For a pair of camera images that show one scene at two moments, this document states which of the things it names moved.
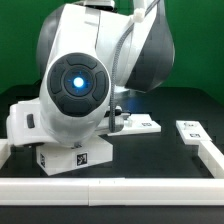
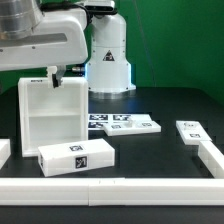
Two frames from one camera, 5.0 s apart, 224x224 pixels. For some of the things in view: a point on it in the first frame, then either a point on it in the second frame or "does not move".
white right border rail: x=212 y=158 does not move
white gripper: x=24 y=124 → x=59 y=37
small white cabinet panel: x=192 y=132 does not move
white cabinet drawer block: x=54 y=159 does not move
